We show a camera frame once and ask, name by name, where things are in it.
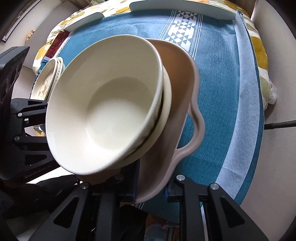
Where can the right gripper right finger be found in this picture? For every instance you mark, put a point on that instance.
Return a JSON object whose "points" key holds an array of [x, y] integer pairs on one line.
{"points": [[209, 213]]}

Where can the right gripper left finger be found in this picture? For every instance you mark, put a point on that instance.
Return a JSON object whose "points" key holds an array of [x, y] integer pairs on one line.
{"points": [[91, 212]]}

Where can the cream duck drawing plate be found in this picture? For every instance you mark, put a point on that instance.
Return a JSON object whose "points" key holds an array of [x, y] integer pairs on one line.
{"points": [[45, 81]]}

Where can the pink square bowl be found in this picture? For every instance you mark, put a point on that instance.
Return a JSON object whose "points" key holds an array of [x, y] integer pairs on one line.
{"points": [[158, 164]]}

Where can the yellow duck plate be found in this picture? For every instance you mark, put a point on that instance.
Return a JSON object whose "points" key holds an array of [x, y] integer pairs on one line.
{"points": [[60, 69]]}

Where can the white small bowl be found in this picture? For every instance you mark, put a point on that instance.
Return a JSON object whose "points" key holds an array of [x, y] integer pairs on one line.
{"points": [[104, 104]]}

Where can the cream cartoon bowl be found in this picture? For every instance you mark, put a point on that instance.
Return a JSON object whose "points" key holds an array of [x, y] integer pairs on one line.
{"points": [[162, 118]]}

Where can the black floor lamp pole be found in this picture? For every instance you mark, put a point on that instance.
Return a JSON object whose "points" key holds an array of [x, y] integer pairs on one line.
{"points": [[285, 124]]}

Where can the blue woven table mat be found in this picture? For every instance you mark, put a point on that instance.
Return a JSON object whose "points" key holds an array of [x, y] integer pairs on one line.
{"points": [[229, 97]]}

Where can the framed houses picture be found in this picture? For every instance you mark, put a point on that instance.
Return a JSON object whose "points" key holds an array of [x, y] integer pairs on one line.
{"points": [[12, 12]]}

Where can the floral striped duvet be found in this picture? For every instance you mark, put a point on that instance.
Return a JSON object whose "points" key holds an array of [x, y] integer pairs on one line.
{"points": [[110, 8]]}

